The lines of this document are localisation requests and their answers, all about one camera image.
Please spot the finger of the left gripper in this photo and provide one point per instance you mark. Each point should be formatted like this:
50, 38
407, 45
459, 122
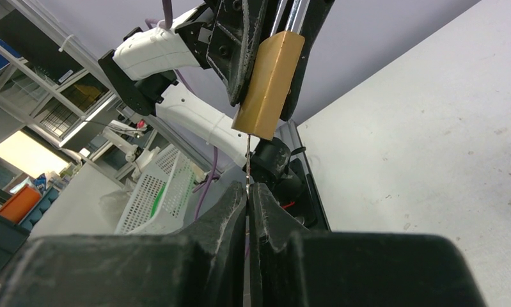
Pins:
234, 43
314, 18

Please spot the orange storage bin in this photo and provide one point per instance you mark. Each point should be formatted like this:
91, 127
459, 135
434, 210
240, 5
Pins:
16, 208

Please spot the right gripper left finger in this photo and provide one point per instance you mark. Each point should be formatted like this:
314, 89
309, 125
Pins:
216, 268

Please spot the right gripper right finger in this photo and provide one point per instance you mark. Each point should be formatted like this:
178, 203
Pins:
276, 273

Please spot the brass padlock long shackle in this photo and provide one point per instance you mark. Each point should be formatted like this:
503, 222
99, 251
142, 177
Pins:
273, 71

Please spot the white plastic basket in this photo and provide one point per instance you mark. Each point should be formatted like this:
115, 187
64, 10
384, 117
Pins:
158, 203

